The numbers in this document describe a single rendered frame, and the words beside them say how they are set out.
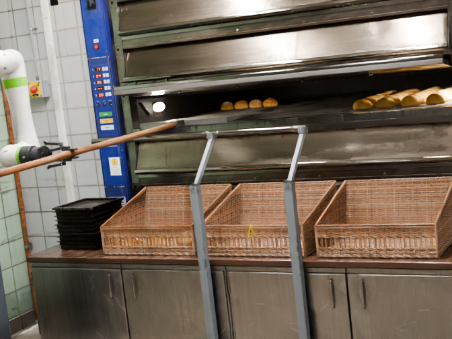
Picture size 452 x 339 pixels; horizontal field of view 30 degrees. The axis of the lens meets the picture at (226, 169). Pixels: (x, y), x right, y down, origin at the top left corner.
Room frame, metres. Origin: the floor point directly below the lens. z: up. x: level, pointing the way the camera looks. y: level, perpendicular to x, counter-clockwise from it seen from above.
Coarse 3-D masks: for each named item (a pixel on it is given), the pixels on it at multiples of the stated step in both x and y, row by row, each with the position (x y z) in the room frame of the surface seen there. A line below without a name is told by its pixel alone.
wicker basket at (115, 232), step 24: (144, 192) 4.68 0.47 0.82; (168, 192) 4.63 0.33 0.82; (216, 192) 4.48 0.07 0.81; (120, 216) 4.46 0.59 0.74; (144, 216) 4.66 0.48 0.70; (168, 216) 4.59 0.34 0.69; (192, 216) 4.52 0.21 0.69; (120, 240) 4.25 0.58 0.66; (144, 240) 4.51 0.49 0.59; (168, 240) 4.11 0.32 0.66; (192, 240) 4.04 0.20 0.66
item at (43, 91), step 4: (40, 80) 4.96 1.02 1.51; (44, 80) 4.99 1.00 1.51; (28, 84) 5.00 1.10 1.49; (32, 84) 4.98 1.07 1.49; (40, 84) 4.96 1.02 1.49; (44, 84) 4.98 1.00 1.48; (36, 88) 4.97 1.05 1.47; (40, 88) 4.96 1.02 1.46; (44, 88) 4.98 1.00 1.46; (48, 88) 5.01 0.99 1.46; (36, 92) 4.97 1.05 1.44; (40, 92) 4.96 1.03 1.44; (44, 92) 4.98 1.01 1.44; (48, 92) 5.01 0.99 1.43; (32, 96) 4.99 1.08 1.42; (36, 96) 4.97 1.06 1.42; (40, 96) 4.96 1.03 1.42; (44, 96) 4.97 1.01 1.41; (48, 96) 5.01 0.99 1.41
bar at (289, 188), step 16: (256, 128) 3.99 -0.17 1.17; (272, 128) 3.94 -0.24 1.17; (288, 128) 3.90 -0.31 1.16; (304, 128) 3.86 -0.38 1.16; (208, 144) 4.07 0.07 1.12; (192, 192) 3.90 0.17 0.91; (288, 192) 3.67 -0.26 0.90; (192, 208) 3.91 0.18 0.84; (288, 208) 3.68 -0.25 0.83; (288, 224) 3.68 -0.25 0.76; (208, 256) 3.92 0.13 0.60; (208, 272) 3.90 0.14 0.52; (208, 288) 3.89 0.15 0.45; (304, 288) 3.69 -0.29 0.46; (208, 304) 3.90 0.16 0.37; (304, 304) 3.67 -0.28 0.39; (208, 320) 3.90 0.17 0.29; (304, 320) 3.67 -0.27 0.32; (208, 336) 3.91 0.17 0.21; (304, 336) 3.67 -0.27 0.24
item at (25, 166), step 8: (152, 128) 4.32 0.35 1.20; (160, 128) 4.38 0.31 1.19; (168, 128) 4.46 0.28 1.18; (128, 136) 4.12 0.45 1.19; (136, 136) 4.17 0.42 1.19; (96, 144) 3.88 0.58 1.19; (104, 144) 3.93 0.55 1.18; (112, 144) 3.99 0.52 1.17; (64, 152) 3.68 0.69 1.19; (72, 152) 3.71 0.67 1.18; (80, 152) 3.76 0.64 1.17; (40, 160) 3.52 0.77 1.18; (48, 160) 3.56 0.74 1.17; (56, 160) 3.62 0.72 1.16; (8, 168) 3.35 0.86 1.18; (16, 168) 3.38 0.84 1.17; (24, 168) 3.43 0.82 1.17; (0, 176) 3.30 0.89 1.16
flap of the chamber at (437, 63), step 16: (384, 64) 3.91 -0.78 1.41; (400, 64) 3.87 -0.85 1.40; (416, 64) 3.84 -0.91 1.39; (432, 64) 3.80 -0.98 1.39; (448, 64) 3.87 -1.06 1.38; (224, 80) 4.30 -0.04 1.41; (240, 80) 4.26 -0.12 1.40; (256, 80) 4.22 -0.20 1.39; (272, 80) 4.19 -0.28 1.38; (288, 80) 4.23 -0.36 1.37
